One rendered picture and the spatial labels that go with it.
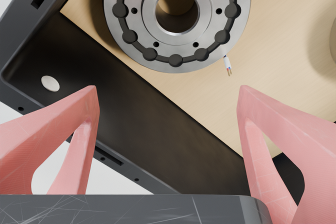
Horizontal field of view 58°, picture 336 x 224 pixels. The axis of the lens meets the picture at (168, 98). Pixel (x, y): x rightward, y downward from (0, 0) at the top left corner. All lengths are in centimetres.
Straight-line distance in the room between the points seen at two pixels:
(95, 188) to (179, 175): 39
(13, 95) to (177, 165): 13
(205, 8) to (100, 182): 45
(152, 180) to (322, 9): 19
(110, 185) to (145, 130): 38
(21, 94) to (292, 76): 22
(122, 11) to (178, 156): 12
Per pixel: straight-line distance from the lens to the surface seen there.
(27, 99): 19
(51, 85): 20
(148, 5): 21
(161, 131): 25
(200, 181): 26
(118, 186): 60
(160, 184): 22
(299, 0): 27
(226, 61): 23
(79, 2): 26
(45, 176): 62
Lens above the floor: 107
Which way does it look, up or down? 54 degrees down
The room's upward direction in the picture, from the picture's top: 179 degrees counter-clockwise
